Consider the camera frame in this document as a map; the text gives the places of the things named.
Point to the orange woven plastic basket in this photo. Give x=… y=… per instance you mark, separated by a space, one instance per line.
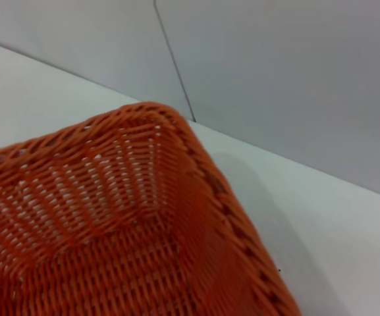
x=110 y=230

